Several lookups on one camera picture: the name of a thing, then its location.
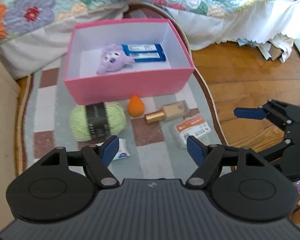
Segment white tissue pack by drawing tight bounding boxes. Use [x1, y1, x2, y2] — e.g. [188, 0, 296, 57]
[97, 138, 131, 162]

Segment clear box orange label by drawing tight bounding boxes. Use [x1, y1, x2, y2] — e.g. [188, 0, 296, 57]
[173, 113, 211, 148]

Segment green yarn ball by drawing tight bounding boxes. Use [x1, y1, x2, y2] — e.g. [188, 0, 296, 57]
[69, 102, 127, 141]

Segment foundation bottle gold cap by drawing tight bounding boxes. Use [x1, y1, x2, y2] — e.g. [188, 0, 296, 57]
[145, 100, 190, 124]

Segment orange makeup sponge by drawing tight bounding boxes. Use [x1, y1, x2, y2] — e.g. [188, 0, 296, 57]
[128, 95, 145, 118]

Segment purple plush toy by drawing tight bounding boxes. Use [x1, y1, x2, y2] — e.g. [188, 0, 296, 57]
[96, 44, 135, 75]

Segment blue wet wipes pack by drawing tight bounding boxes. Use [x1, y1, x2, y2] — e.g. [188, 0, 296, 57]
[122, 44, 166, 62]

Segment checkered floor rug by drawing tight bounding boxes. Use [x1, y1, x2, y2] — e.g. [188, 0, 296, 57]
[13, 2, 231, 181]

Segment paper scraps under bed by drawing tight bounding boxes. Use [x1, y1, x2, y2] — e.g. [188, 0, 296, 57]
[237, 34, 294, 63]

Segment pink cardboard box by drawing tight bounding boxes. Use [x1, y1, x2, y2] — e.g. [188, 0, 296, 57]
[64, 18, 194, 105]

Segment beige cabinet panel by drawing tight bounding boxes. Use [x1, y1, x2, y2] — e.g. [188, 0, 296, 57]
[0, 62, 20, 231]

